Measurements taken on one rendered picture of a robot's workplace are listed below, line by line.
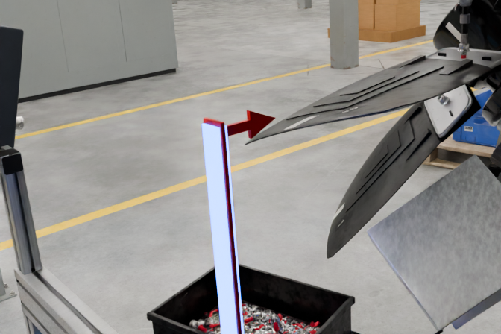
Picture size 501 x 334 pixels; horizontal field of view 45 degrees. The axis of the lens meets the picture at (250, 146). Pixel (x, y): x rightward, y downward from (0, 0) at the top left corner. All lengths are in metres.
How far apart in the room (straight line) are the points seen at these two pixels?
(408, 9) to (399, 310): 6.96
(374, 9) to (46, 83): 4.70
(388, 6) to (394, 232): 8.25
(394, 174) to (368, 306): 1.64
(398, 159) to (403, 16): 8.15
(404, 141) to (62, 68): 6.12
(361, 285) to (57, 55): 4.90
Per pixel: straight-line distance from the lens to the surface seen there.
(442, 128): 0.81
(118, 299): 2.63
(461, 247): 0.70
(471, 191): 0.72
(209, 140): 0.48
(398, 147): 0.86
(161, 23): 7.33
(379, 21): 9.01
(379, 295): 2.52
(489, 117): 0.77
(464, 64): 0.67
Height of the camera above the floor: 1.31
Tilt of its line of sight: 18 degrees down
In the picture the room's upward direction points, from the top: 4 degrees counter-clockwise
